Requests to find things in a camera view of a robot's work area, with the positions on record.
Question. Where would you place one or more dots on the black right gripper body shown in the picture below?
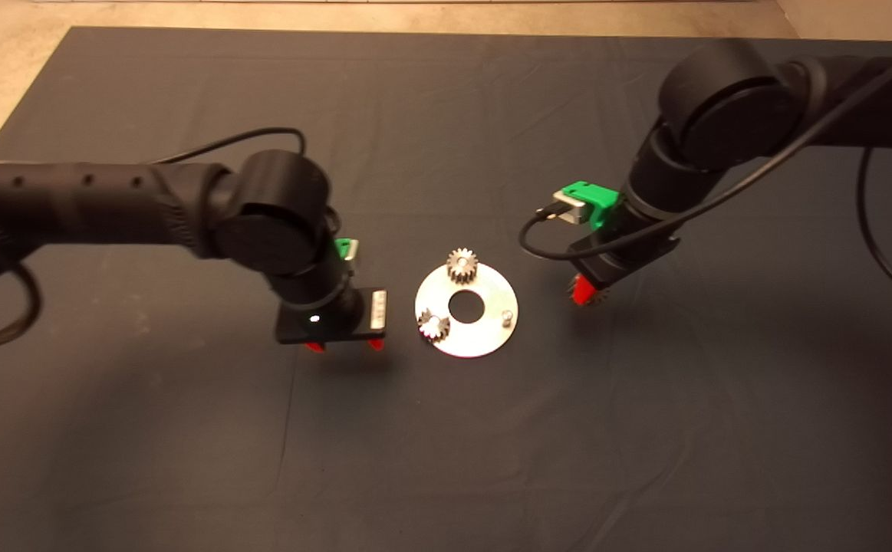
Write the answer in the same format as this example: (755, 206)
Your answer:
(622, 257)

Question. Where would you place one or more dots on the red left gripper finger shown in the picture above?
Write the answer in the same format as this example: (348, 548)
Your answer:
(376, 345)
(315, 347)

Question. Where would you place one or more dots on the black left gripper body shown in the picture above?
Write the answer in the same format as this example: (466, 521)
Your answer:
(292, 330)

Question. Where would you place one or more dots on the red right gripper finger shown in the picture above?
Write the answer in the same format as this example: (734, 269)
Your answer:
(584, 291)

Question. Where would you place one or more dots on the small steel spur gear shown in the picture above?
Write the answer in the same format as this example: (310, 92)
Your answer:
(462, 266)
(434, 326)
(597, 295)

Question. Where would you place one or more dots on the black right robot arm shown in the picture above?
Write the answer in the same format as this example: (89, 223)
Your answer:
(760, 100)

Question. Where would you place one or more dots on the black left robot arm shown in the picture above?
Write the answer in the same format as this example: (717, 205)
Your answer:
(108, 203)

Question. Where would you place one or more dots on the round metal carrier plate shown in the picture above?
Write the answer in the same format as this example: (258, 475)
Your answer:
(492, 330)

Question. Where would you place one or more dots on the dark grey table cloth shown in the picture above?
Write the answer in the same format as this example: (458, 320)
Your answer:
(446, 460)

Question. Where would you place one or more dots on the green right camera mount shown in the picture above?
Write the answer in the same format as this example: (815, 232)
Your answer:
(595, 201)

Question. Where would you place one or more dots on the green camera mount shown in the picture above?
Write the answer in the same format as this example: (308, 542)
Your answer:
(595, 201)
(343, 247)

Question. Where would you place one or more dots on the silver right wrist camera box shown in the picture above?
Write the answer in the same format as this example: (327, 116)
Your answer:
(571, 208)

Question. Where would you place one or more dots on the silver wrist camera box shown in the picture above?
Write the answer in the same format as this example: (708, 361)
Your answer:
(571, 208)
(351, 257)

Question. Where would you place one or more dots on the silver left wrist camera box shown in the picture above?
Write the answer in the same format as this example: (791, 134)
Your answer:
(351, 257)

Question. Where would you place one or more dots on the green left camera mount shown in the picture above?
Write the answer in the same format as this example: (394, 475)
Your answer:
(343, 247)

